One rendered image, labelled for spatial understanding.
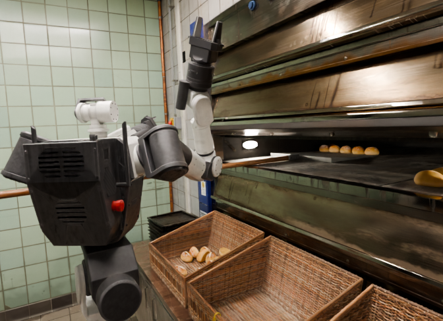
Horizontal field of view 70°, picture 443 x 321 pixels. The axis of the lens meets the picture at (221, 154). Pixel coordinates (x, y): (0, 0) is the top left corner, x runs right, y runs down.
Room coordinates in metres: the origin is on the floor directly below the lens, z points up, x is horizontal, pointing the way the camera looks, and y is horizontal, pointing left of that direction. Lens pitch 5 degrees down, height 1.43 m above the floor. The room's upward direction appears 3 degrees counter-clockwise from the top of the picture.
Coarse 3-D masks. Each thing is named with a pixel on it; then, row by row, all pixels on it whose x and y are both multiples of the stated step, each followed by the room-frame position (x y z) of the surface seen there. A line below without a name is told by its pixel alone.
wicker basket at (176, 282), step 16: (192, 224) 2.01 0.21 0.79; (208, 224) 2.07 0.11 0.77; (224, 224) 1.95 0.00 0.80; (240, 224) 1.81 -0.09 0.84; (160, 240) 1.89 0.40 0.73; (176, 240) 1.95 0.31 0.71; (192, 240) 2.00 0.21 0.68; (208, 240) 2.06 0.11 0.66; (224, 240) 1.91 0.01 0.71; (240, 240) 1.77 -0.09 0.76; (256, 240) 1.60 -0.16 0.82; (160, 256) 1.67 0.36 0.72; (176, 256) 1.94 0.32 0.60; (224, 256) 1.50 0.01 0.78; (256, 256) 1.59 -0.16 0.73; (160, 272) 1.70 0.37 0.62; (176, 272) 1.47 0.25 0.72; (192, 272) 1.42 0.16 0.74; (176, 288) 1.49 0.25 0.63; (208, 288) 1.45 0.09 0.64
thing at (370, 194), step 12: (228, 168) 1.98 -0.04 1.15; (240, 168) 1.85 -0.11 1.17; (252, 168) 1.74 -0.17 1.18; (264, 168) 1.71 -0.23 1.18; (288, 180) 1.48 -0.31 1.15; (300, 180) 1.41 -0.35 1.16; (312, 180) 1.34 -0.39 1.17; (324, 180) 1.29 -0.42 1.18; (336, 180) 1.27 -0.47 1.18; (348, 192) 1.18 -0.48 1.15; (360, 192) 1.13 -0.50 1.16; (372, 192) 1.09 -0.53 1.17; (384, 192) 1.05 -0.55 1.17; (396, 192) 1.01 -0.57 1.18; (408, 192) 1.00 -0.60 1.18; (420, 192) 1.00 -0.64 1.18; (408, 204) 0.98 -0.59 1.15; (420, 204) 0.95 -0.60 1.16; (432, 204) 0.92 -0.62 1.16
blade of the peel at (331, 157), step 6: (276, 156) 2.23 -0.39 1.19; (300, 156) 2.03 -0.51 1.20; (306, 156) 1.99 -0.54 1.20; (312, 156) 1.94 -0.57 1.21; (318, 156) 2.13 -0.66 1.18; (324, 156) 2.11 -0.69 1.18; (330, 156) 2.09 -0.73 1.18; (336, 156) 2.08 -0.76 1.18; (342, 156) 2.06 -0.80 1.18; (348, 156) 2.04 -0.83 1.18; (354, 156) 2.03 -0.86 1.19; (360, 156) 2.01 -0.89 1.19; (366, 156) 2.00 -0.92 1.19; (330, 162) 1.82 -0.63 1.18
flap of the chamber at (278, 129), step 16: (224, 128) 1.70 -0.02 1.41; (240, 128) 1.56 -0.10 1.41; (256, 128) 1.44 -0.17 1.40; (272, 128) 1.34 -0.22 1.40; (288, 128) 1.25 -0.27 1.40; (304, 128) 1.17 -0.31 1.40; (320, 128) 1.10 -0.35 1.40; (336, 128) 1.05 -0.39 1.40; (352, 128) 1.00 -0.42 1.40; (368, 128) 0.95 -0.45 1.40; (384, 128) 0.91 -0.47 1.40; (400, 128) 0.87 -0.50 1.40; (416, 128) 0.84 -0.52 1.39; (432, 128) 0.81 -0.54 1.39
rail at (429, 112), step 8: (376, 112) 0.93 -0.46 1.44; (384, 112) 0.90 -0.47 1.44; (392, 112) 0.88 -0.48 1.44; (400, 112) 0.86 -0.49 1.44; (408, 112) 0.84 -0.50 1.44; (416, 112) 0.82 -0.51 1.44; (424, 112) 0.81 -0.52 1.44; (432, 112) 0.79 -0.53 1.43; (440, 112) 0.77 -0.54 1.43; (256, 120) 1.45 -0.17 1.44; (264, 120) 1.40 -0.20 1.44; (272, 120) 1.35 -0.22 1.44; (280, 120) 1.30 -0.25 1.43; (288, 120) 1.26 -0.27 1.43; (296, 120) 1.22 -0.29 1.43; (304, 120) 1.18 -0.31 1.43; (312, 120) 1.14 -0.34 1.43; (320, 120) 1.11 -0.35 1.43; (328, 120) 1.08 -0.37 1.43; (336, 120) 1.05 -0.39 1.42
